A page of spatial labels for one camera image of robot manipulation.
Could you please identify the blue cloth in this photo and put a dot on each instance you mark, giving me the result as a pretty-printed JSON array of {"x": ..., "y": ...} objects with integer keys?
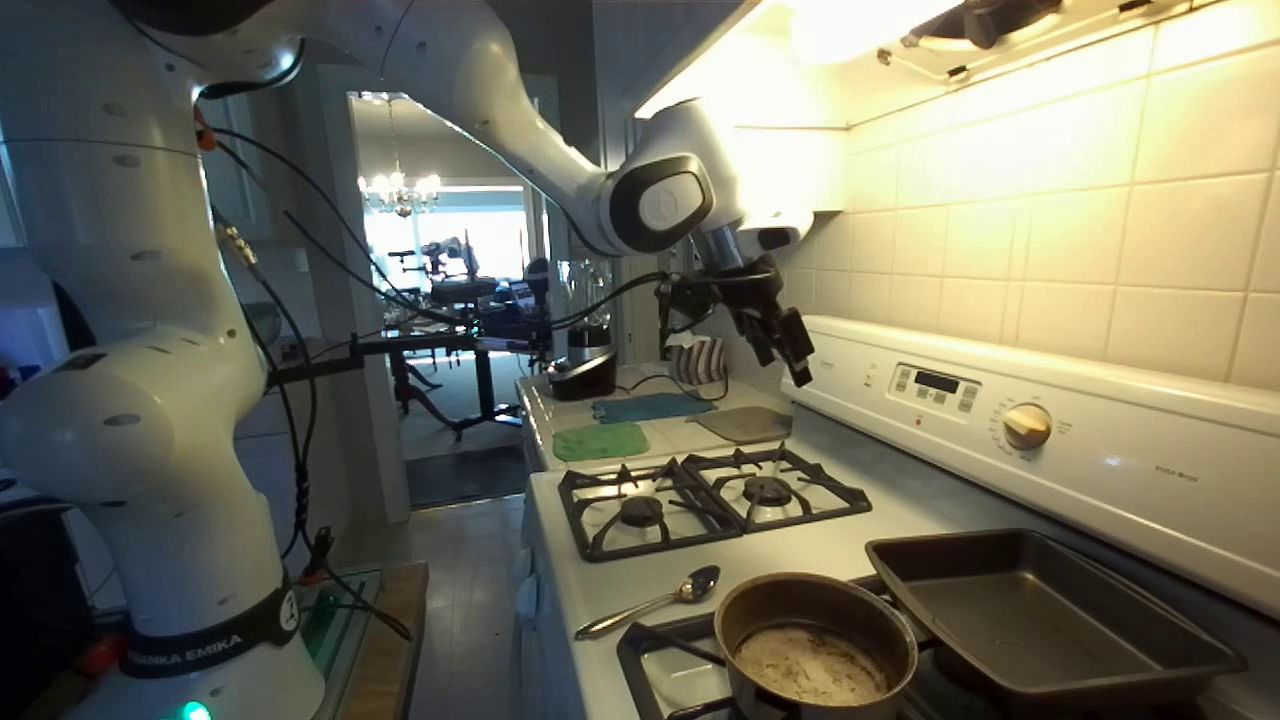
[{"x": 652, "y": 404}]

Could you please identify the white gas stove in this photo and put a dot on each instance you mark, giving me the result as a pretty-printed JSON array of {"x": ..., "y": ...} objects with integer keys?
[{"x": 1135, "y": 465}]

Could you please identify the grey square pot holder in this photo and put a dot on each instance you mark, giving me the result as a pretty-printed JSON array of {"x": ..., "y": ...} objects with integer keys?
[{"x": 747, "y": 425}]

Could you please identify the dark floor mat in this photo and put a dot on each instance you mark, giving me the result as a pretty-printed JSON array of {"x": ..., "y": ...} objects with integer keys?
[{"x": 466, "y": 477}]

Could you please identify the dark rectangular baking pan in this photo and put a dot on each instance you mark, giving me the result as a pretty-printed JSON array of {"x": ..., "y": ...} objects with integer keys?
[{"x": 1042, "y": 624}]

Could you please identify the chandelier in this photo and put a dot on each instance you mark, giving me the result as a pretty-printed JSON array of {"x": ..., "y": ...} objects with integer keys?
[{"x": 401, "y": 194}]

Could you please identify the green cloth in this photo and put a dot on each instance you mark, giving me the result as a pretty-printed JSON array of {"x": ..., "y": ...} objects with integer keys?
[{"x": 602, "y": 441}]

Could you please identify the metal spoon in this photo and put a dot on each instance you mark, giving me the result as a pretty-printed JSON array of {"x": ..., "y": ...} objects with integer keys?
[{"x": 698, "y": 582}]

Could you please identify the range hood with light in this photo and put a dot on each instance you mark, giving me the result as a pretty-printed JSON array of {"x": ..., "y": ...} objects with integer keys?
[{"x": 802, "y": 67}]

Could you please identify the black camera stand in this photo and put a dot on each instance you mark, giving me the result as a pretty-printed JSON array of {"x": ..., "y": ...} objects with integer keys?
[{"x": 401, "y": 351}]

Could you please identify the wooden base board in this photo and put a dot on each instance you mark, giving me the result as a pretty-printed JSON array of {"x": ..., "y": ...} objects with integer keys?
[{"x": 393, "y": 654}]

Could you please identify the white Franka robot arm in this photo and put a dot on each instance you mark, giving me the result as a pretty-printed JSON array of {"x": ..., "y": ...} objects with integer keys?
[{"x": 133, "y": 441}]

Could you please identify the white striped container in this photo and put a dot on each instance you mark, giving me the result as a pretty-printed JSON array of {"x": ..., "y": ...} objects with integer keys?
[{"x": 698, "y": 362}]

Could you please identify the metal saucepan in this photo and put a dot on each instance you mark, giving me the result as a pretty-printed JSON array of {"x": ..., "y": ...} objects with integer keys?
[{"x": 814, "y": 663}]

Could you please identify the kitchen wall cabinet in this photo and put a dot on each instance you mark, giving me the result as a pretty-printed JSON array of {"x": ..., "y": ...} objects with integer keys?
[{"x": 802, "y": 172}]

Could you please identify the beige round stove knob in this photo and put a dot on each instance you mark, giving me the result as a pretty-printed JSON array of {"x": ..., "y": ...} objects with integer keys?
[{"x": 1024, "y": 425}]

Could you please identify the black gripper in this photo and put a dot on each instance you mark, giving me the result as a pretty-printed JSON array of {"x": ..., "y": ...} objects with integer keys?
[{"x": 750, "y": 294}]

